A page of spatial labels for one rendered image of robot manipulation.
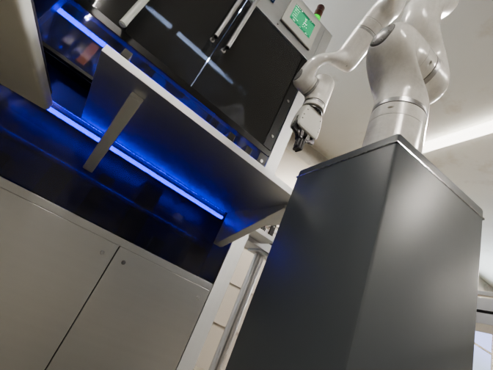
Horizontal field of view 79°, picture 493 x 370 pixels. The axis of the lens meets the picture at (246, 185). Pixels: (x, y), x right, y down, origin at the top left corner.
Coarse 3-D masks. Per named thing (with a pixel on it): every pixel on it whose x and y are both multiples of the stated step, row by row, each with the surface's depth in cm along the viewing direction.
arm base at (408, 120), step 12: (384, 108) 65; (396, 108) 63; (408, 108) 63; (420, 108) 64; (372, 120) 67; (384, 120) 63; (396, 120) 62; (408, 120) 61; (420, 120) 62; (372, 132) 64; (384, 132) 61; (396, 132) 60; (408, 132) 60; (420, 132) 62; (420, 144) 61
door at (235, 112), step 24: (264, 24) 143; (216, 48) 125; (240, 48) 132; (264, 48) 140; (288, 48) 150; (216, 72) 123; (240, 72) 130; (264, 72) 138; (288, 72) 147; (216, 96) 122; (240, 96) 128; (264, 96) 136; (240, 120) 126; (264, 120) 134
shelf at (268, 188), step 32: (128, 64) 61; (96, 96) 76; (160, 96) 65; (128, 128) 85; (160, 128) 77; (192, 128) 71; (160, 160) 96; (192, 160) 86; (224, 160) 78; (224, 192) 98; (256, 192) 88; (288, 192) 80
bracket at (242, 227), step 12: (228, 216) 113; (240, 216) 105; (252, 216) 98; (264, 216) 93; (276, 216) 90; (228, 228) 107; (240, 228) 100; (252, 228) 97; (216, 240) 109; (228, 240) 105
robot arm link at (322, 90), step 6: (318, 78) 110; (324, 78) 110; (330, 78) 110; (318, 84) 107; (324, 84) 108; (330, 84) 110; (312, 90) 107; (318, 90) 107; (324, 90) 108; (330, 90) 110; (306, 96) 109; (312, 96) 107; (318, 96) 106; (324, 96) 107; (324, 102) 107
